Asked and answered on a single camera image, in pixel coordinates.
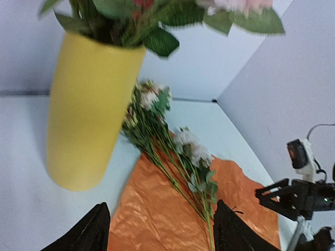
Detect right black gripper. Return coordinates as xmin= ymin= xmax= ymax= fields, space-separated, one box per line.
xmin=255 ymin=162 xmax=334 ymax=221

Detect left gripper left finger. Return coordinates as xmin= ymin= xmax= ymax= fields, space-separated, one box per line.
xmin=42 ymin=202 xmax=110 ymax=251

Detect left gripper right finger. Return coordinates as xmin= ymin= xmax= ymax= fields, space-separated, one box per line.
xmin=213 ymin=200 xmax=278 ymax=251

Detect orange yellow wrapping paper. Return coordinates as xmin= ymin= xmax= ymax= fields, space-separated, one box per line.
xmin=108 ymin=136 xmax=281 ymax=250

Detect yellow ceramic vase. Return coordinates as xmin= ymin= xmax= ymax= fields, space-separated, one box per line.
xmin=46 ymin=33 xmax=146 ymax=191

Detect pink rose stem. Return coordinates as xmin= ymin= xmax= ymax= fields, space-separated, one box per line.
xmin=197 ymin=0 xmax=285 ymax=35

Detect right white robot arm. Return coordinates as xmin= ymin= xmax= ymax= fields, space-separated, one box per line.
xmin=255 ymin=160 xmax=334 ymax=250

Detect white and pink flowers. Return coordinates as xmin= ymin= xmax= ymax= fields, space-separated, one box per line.
xmin=38 ymin=0 xmax=205 ymax=58

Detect loose bouquet flower stems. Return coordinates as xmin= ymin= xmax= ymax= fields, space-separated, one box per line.
xmin=121 ymin=80 xmax=218 ymax=238

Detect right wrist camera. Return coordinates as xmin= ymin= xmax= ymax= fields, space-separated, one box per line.
xmin=287 ymin=139 xmax=317 ymax=182

